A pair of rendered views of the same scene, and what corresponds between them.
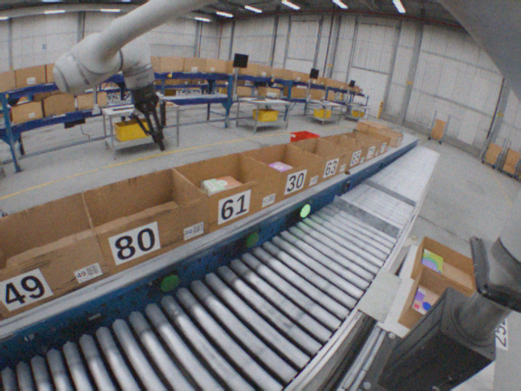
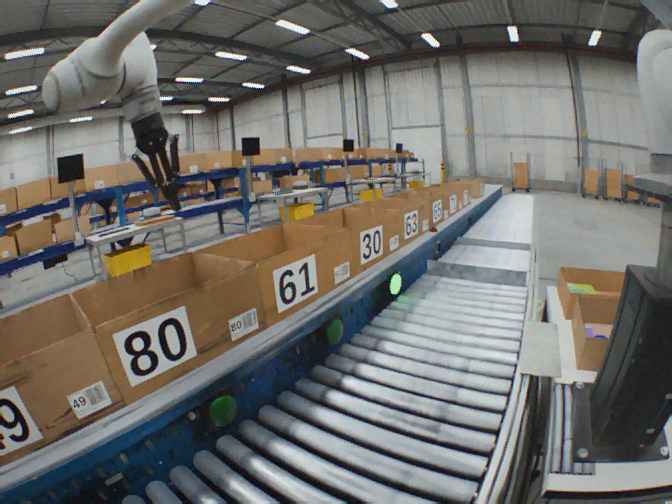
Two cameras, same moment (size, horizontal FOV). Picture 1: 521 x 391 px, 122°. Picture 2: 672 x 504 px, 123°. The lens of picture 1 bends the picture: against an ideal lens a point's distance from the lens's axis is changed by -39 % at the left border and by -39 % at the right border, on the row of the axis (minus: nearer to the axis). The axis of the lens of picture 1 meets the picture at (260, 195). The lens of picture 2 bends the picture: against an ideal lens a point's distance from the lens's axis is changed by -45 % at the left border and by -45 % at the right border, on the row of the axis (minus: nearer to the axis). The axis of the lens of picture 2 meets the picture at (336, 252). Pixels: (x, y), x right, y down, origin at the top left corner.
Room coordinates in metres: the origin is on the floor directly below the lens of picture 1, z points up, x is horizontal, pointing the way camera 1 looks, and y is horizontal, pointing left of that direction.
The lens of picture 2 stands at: (-0.01, 0.06, 1.25)
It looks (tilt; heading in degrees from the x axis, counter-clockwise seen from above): 15 degrees down; 355
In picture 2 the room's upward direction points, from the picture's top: 4 degrees counter-clockwise
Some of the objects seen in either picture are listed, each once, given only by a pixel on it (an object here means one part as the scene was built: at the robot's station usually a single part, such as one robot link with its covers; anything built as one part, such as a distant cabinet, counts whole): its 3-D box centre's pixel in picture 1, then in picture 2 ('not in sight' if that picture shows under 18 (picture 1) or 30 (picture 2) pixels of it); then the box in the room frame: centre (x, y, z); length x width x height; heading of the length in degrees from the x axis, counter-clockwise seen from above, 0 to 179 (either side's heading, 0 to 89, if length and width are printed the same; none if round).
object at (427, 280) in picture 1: (447, 313); (629, 333); (0.42, -0.82, 0.80); 0.38 x 0.28 x 0.10; 50
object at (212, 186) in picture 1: (221, 189); not in sight; (0.98, 0.19, 0.92); 0.16 x 0.11 x 0.07; 131
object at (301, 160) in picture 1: (281, 169); (346, 237); (1.23, -0.10, 0.96); 0.39 x 0.29 x 0.17; 139
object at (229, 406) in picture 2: (170, 283); (224, 411); (0.48, 0.26, 0.81); 0.07 x 0.01 x 0.07; 139
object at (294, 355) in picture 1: (251, 318); (371, 437); (0.45, -0.03, 0.72); 0.52 x 0.05 x 0.05; 49
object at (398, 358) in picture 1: (436, 353); (648, 359); (0.22, -0.55, 0.91); 0.26 x 0.26 x 0.33; 51
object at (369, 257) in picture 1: (341, 242); (459, 311); (0.94, -0.45, 0.72); 0.52 x 0.05 x 0.05; 49
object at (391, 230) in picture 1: (364, 217); (475, 275); (1.16, -0.64, 0.76); 0.46 x 0.01 x 0.09; 49
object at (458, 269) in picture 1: (448, 271); (604, 294); (0.68, -0.99, 0.80); 0.38 x 0.28 x 0.10; 54
